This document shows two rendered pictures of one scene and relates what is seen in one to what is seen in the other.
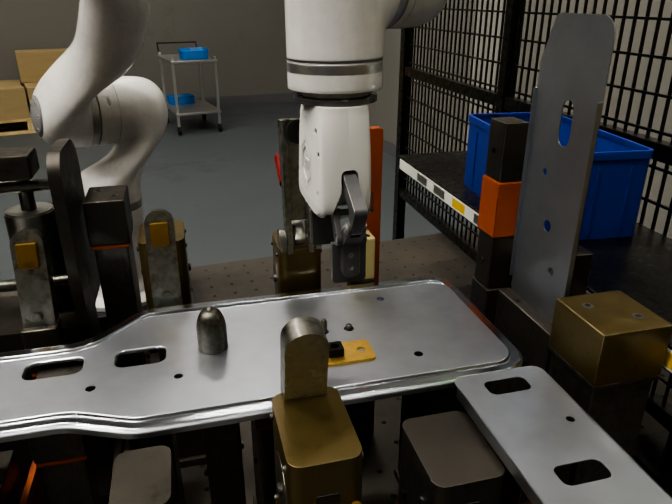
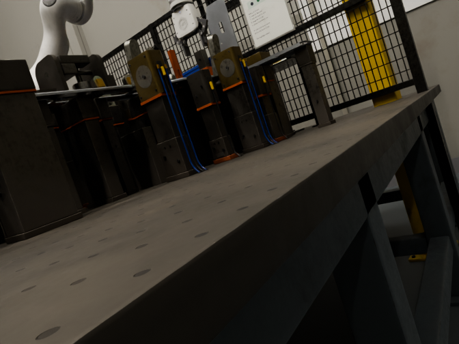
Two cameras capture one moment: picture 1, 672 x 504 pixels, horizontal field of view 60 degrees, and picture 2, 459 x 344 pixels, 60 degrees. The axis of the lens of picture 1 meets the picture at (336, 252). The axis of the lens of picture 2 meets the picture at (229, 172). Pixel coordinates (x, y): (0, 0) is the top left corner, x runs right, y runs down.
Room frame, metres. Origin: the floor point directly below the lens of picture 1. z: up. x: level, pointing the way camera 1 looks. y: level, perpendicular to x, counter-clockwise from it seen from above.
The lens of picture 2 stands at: (-0.62, 0.94, 0.74)
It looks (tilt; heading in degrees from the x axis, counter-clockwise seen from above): 4 degrees down; 322
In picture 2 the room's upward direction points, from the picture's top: 19 degrees counter-clockwise
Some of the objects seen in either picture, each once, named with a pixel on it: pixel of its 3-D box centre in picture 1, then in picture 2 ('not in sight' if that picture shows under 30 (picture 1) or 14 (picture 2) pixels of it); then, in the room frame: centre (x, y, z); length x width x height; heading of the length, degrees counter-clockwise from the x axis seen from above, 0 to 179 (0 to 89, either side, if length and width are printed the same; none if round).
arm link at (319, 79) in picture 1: (334, 76); (180, 4); (0.54, 0.00, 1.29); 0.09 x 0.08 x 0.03; 14
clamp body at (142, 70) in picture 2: not in sight; (168, 116); (0.30, 0.36, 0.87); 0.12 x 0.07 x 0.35; 14
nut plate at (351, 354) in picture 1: (334, 350); not in sight; (0.54, 0.00, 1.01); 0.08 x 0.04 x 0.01; 105
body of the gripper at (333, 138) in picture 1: (335, 145); (186, 20); (0.54, 0.00, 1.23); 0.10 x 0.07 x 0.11; 14
